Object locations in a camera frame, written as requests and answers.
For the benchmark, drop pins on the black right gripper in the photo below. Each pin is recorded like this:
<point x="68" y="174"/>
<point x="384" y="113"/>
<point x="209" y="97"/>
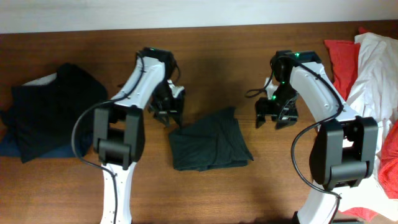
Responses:
<point x="263" y="106"/>

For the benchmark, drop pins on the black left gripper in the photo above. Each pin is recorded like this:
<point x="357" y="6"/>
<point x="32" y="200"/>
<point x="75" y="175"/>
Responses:
<point x="175" y="111"/>

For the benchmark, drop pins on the dark green t-shirt white print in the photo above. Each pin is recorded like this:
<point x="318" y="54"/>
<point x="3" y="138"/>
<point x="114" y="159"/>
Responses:
<point x="213" y="142"/>

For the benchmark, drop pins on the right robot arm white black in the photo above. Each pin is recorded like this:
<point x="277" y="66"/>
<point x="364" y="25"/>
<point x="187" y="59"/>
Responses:
<point x="343" y="153"/>

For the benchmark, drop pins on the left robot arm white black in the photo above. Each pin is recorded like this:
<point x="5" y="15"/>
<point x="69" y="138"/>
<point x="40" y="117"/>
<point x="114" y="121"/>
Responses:
<point x="119" y="135"/>

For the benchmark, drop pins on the red t-shirt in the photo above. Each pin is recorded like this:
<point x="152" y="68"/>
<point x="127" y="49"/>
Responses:
<point x="344" y="59"/>

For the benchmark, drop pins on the folded black garment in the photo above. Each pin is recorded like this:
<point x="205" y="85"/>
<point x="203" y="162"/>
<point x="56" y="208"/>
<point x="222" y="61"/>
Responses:
<point x="41" y="118"/>

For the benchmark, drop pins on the folded white garment under stack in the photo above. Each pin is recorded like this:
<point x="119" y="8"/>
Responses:
<point x="42" y="81"/>

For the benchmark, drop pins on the folded navy blue garment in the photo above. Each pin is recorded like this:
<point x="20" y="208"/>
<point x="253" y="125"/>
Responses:
<point x="9" y="148"/>

